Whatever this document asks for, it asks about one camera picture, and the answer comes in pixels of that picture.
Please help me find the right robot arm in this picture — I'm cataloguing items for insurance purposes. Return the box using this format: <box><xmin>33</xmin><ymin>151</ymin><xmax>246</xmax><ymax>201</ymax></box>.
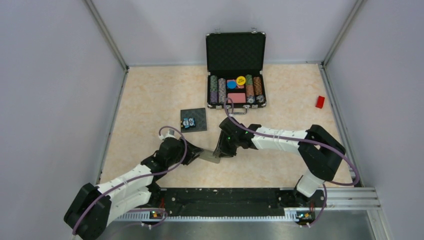
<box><xmin>213</xmin><ymin>117</ymin><xmax>346</xmax><ymax>206</ymax></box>

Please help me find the yellow round chip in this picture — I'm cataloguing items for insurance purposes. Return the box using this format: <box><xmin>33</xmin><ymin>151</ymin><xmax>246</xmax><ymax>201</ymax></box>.
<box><xmin>236</xmin><ymin>76</ymin><xmax>247</xmax><ymax>86</ymax></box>

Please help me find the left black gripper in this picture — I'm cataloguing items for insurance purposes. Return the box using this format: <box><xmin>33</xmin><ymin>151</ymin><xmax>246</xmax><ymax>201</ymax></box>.
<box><xmin>166</xmin><ymin>136</ymin><xmax>204</xmax><ymax>167</ymax></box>

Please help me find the pink card deck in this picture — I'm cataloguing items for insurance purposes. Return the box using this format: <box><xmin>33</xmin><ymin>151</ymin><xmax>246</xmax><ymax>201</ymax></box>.
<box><xmin>227</xmin><ymin>92</ymin><xmax>246</xmax><ymax>104</ymax></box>

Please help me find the black poker chip case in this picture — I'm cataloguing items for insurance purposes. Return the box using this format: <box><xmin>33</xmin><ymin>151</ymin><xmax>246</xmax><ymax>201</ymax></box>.
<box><xmin>205</xmin><ymin>30</ymin><xmax>267</xmax><ymax>114</ymax></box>

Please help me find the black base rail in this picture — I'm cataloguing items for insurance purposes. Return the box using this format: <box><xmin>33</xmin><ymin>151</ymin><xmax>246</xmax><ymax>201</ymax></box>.
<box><xmin>141</xmin><ymin>187</ymin><xmax>324</xmax><ymax>217</ymax></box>

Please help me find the red toy brick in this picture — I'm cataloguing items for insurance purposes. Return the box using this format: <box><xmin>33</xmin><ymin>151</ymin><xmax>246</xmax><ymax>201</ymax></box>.
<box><xmin>315</xmin><ymin>95</ymin><xmax>326</xmax><ymax>109</ymax></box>

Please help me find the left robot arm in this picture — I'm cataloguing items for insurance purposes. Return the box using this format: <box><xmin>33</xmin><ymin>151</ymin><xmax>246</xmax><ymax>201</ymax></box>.
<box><xmin>63</xmin><ymin>137</ymin><xmax>205</xmax><ymax>240</ymax></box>

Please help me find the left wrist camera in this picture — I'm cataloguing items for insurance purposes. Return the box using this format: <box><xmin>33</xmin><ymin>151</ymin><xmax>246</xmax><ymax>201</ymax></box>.
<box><xmin>158</xmin><ymin>128</ymin><xmax>177</xmax><ymax>141</ymax></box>

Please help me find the black foam battery tray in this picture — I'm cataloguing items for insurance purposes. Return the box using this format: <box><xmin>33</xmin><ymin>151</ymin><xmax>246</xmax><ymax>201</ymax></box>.
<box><xmin>180</xmin><ymin>108</ymin><xmax>208</xmax><ymax>133</ymax></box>

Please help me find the blue round chip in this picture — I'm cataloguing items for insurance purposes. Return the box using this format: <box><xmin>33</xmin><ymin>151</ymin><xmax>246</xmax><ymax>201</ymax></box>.
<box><xmin>226</xmin><ymin>79</ymin><xmax>238</xmax><ymax>89</ymax></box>

